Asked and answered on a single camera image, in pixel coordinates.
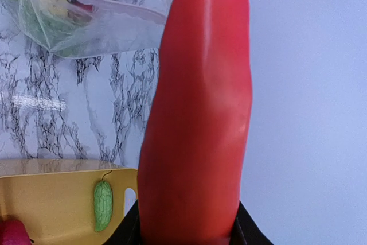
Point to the green toy bitter gourd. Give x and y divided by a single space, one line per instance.
103 204

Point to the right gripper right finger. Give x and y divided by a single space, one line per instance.
245 231

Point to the red toy tomato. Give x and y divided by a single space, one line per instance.
86 7

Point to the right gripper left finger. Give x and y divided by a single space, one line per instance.
128 231

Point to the red toy fruit front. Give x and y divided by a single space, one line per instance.
14 232

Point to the yellow plastic basket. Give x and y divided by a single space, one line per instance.
58 208

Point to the clear zip top bag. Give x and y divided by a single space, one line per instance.
113 26

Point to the orange toy carrot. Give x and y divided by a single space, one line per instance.
192 154

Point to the yellow toy lemon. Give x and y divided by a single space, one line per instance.
55 7

